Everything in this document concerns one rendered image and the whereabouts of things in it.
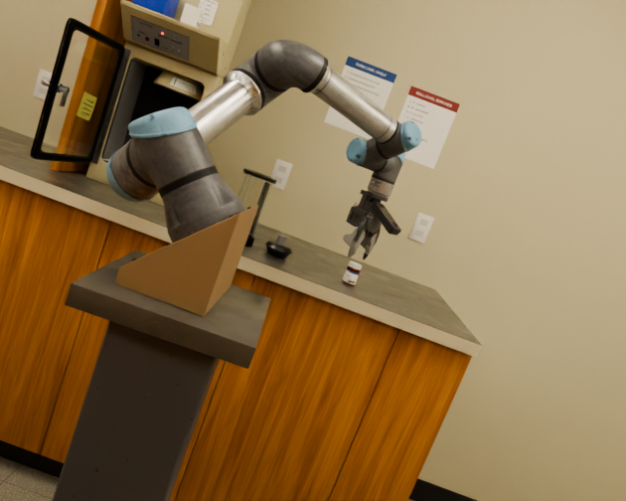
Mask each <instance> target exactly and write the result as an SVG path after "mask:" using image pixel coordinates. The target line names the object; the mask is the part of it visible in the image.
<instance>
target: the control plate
mask: <svg viewBox="0 0 626 501"><path fill-rule="evenodd" d="M130 16H131V30H132V40H134V41H137V42H139V43H142V44H145V45H147V46H150V47H152V48H155V49H158V50H160V51H163V52H166V53H168V54H171V55H174V56H176V57H179V58H181V59H184V60H187V61H189V37H187V36H184V35H182V34H179V33H176V32H174V31H171V30H168V29H166V28H163V27H161V26H158V25H155V24H153V23H150V22H147V21H145V20H142V19H140V18H137V17H134V16H132V15H130ZM161 32H163V33H164V35H162V34H161ZM137 34H139V35H140V37H138V36H137ZM145 37H148V38H149V41H146V40H145ZM174 37H176V38H177V40H175V39H174ZM154 38H155V39H158V40H159V46H156V45H155V41H154ZM164 44H166V45H167V46H166V47H165V46H164ZM171 47H174V49H171ZM178 49H180V50H181V52H179V51H178Z"/></svg>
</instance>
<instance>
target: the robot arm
mask: <svg viewBox="0 0 626 501"><path fill-rule="evenodd" d="M291 87H297V88H299V89H301V90H302V91H303V92H305V93H309V92H312V93H313V94H315V95H316V96H317V97H319V98H320V99H322V100H323V101H324V102H326V103H327V104H328V105H330V106H331V107H332V108H334V109H335V110H336V111H338V112H339V113H341V114H342V115H343V116H345V117H346V118H347V119H349V120H350V121H351V122H353V123H354V124H355V125H357V126H358V127H360V128H361V129H362V130H364V131H365V132H366V133H368V134H369V135H370V136H372V137H373V138H371V139H369V140H366V139H364V138H359V137H357V138H354V139H353V140H352V141H351V142H350V143H349V145H348V147H347V153H346V154H347V158H348V160H349V161H350V162H352V163H354V164H356V165H357V166H361V167H364V168H366V169H369V170H371V171H374V172H373V175H372V178H371V180H370V183H369V185H368V190H369V191H368V190H367V191H365V190H361V193H360V194H363V196H362V199H361V201H360V204H359V203H358V204H359V206H358V205H357V206H358V207H357V206H355V205H356V204H357V203H356V204H355V205H354V207H353V206H352V208H351V210H350V213H349V215H348V218H347V221H346V222H348V223H349V224H351V225H352V226H354V227H358V228H357V229H354V231H353V232H352V233H351V234H348V235H344V236H343V241H344V242H345V243H346V244H347V245H348V246H349V247H350V248H349V252H348V257H351V256H352V255H354V254H355V253H356V250H357V248H358V247H359V245H361V246H362V247H363V248H364V249H365V253H364V256H363V259H366V258H367V257H368V256H369V254H370V253H371V251H372V249H373V247H374V245H375V244H376V242H377V239H378V237H379V235H380V230H381V224H383V226H384V227H385V229H386V230H387V232H388V233H389V234H392V235H398V234H399V233H400V232H401V229H400V227H399V226H398V224H397V223H396V222H395V220H394V219H393V217H392V216H391V214H390V213H389V211H388V210H387V209H386V207H385V206H384V205H383V204H381V201H384V202H387V201H388V197H389V196H390V195H391V191H392V189H393V186H394V183H395V181H396V178H397V176H398V173H399V171H400V168H401V166H402V165H403V161H404V157H405V154H406V153H405V152H408V151H409V150H412V149H414V148H415V147H417V146H418V145H419V144H420V142H421V132H420V129H419V127H418V126H417V124H416V123H414V122H413V121H407V122H403V123H400V122H398V121H397V120H396V119H394V118H393V117H392V116H391V115H389V114H388V113H387V112H386V111H384V110H383V109H382V108H381V107H379V106H378V105H377V104H376V103H374V102H373V101H372V100H371V99H369V98H368V97H367V96H366V95H364V94H363V93H362V92H361V91H359V90H358V89H357V88H356V87H354V86H353V85H352V84H351V83H349V82H348V81H347V80H346V79H344V78H343V77H342V76H341V75H339V74H338V73H337V72H336V71H334V70H333V69H332V68H331V67H330V66H329V61H328V59H326V58H325V57H324V56H323V55H321V54H320V53H319V52H317V51H316V50H314V49H312V48H310V47H308V46H306V45H304V44H301V43H298V42H295V41H291V40H283V39H280V40H273V41H270V42H268V43H266V44H265V45H263V46H262V47H261V48H260V49H259V50H258V51H257V52H255V53H254V54H253V55H252V56H250V57H249V58H248V59H247V60H246V61H244V62H243V63H242V64H240V65H239V66H237V67H236V68H234V69H233V70H232V71H230V72H229V73H227V74H226V75H225V77H224V80H223V85H222V86H220V87H219V88H217V89H216V90H215V91H213V92H212V93H211V94H209V95H208V96H206V97H205V98H204V99H202V100H201V101H199V102H198V103H197V104H195V105H194V106H192V107H191V108H190V109H187V108H185V107H181V106H178V107H172V108H168V109H164V110H160V111H157V112H154V113H151V114H148V115H145V116H143V117H140V118H138V119H136V120H134V121H132V122H130V123H129V125H128V129H129V135H130V136H131V137H132V139H130V140H129V141H128V142H127V143H126V144H125V145H124V146H123V147H122V148H120V149H119V150H117V151H116V152H114V153H113V154H112V156H111V157H110V159H109V161H108V163H107V167H106V175H107V179H108V182H109V184H110V186H111V188H112V189H113V190H114V191H115V192H116V193H117V194H118V195H119V196H120V197H122V198H123V199H125V200H127V201H131V202H136V203H140V202H145V201H149V200H151V199H153V198H154V197H155V196H156V195H157V194H160V196H161V198H162V200H163V203H164V209H165V216H166V224H167V231H168V235H169V237H170V239H171V241H172V243H174V242H177V241H179V240H181V239H183V238H186V237H188V236H190V235H192V234H194V233H197V232H199V231H201V230H203V229H206V228H208V227H210V226H212V225H215V224H217V223H219V222H221V221H223V220H226V219H228V218H229V216H230V215H234V216H235V215H237V214H239V213H241V212H243V211H246V209H245V207H244V205H243V203H242V201H241V199H240V198H239V197H238V196H237V195H236V194H235V192H234V191H233V190H232V189H231V188H230V187H229V186H228V185H227V184H226V183H225V181H224V180H223V179H222V178H221V176H220V174H219V172H218V170H217V168H216V165H215V163H214V161H213V159H212V157H211V155H210V153H209V150H208V148H207V145H208V144H209V143H211V142H212V141H213V140H214V139H216V138H217V137H218V136H219V135H221V134H222V133H223V132H224V131H225V130H227V129H228V128H229V127H230V126H232V125H233V124H234V123H235V122H237V121H238V120H239V119H240V118H242V117H243V116H244V115H255V114H257V113H258V112H259V111H260V110H262V109H263V108H264V107H265V106H267V105H268V104H269V103H270V102H271V101H273V100H274V99H275V98H277V97H278V96H280V95H281V94H283V93H284V92H286V91H287V90H288V89H290V88H291ZM373 177H374V178H373ZM350 214H351V215H350Z"/></svg>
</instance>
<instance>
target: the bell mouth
mask: <svg viewBox="0 0 626 501"><path fill-rule="evenodd" d="M154 83H155V84H158V85H160V86H162V87H164V88H167V89H169V90H172V91H174V92H177V93H179V94H182V95H184V96H187V97H190V98H193V99H195V100H198V101H201V98H202V95H203V93H202V85H201V84H200V83H197V82H195V81H193V80H190V79H188V78H185V77H183V76H180V75H178V74H175V73H172V72H169V71H166V70H164V71H163V72H162V73H161V75H160V76H159V77H158V78H157V79H156V80H155V81H154Z"/></svg>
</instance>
